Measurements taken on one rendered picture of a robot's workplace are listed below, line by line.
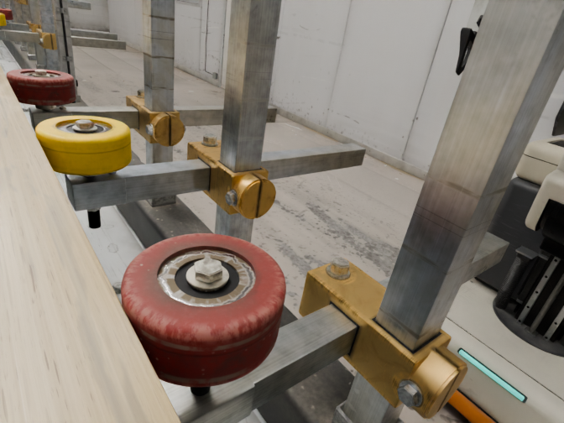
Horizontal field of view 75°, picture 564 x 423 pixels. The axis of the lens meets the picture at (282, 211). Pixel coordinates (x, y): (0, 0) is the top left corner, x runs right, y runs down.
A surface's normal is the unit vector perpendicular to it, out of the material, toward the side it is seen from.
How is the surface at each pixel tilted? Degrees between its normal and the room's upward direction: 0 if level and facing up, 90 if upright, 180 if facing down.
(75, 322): 0
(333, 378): 0
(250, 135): 90
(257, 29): 90
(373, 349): 90
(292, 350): 0
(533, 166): 90
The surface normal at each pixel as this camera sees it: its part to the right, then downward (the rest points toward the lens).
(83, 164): 0.31, 0.48
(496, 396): -0.79, 0.18
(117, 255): 0.15, -0.88
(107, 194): 0.60, 0.44
